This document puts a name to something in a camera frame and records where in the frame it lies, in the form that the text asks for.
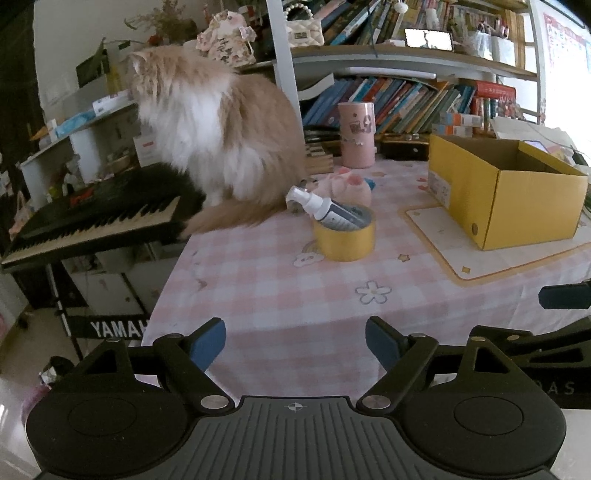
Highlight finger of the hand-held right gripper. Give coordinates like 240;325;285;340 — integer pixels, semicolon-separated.
538;284;591;311
468;318;591;354

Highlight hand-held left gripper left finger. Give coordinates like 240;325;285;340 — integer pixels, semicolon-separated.
73;317;234;415

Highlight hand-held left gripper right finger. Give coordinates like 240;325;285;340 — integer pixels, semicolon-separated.
358;316;521;415

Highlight yellow cardboard box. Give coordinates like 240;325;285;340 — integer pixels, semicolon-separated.
427;133;590;252

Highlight yellow tape roll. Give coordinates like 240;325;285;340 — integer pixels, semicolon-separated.
312;205;376;263

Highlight white spray bottle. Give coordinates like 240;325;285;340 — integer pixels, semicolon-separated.
285;185;366;230

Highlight pink paw plush toy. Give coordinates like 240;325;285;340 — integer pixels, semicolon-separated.
307;167;373;208

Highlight desktop with pink checked tablecloth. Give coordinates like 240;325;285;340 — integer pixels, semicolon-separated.
141;159;591;389

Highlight black keyboard stand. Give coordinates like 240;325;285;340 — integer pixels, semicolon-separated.
43;258;154;361

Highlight cream desk mat orange border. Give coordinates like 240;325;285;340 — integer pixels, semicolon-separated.
403;203;591;287

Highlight white drawer cabinet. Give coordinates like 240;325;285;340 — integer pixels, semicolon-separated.
64;244;182;320

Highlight black floor bag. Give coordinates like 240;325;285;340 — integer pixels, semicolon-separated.
39;355;75;384

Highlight black electronic piano keyboard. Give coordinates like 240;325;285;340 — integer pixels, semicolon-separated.
0;163;207;274

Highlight stack of white papers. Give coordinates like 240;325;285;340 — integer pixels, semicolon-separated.
488;115;579;154

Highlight stack of wooden blocks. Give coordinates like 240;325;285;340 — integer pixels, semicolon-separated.
304;140;336;174

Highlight orange and white small boxes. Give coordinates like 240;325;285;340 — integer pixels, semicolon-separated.
431;113;484;138

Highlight pink cylindrical container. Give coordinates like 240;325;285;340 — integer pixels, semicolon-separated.
337;102;376;169

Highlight fluffy cream and white cat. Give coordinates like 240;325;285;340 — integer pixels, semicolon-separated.
126;43;311;234

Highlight white shelf unit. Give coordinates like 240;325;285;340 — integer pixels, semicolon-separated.
18;91;154;205

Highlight row of leaning books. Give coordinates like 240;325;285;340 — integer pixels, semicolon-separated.
302;76;525;137

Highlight white paper gift bags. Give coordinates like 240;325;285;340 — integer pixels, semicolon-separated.
461;27;516;64

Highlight wooden bookshelf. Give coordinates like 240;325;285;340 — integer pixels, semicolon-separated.
265;0;548;140

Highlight floral cloth doll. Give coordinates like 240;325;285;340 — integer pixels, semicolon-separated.
196;11;257;68

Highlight white quilted handbag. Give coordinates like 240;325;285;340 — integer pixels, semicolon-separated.
283;4;324;47

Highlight row of upright books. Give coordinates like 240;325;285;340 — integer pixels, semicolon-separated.
318;0;533;48

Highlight dried flower bunch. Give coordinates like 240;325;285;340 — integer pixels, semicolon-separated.
124;0;195;45

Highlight pink wall poster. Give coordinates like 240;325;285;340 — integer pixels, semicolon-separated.
542;11;591;126

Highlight dark picture frame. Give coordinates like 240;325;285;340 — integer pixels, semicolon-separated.
76;48;110;89

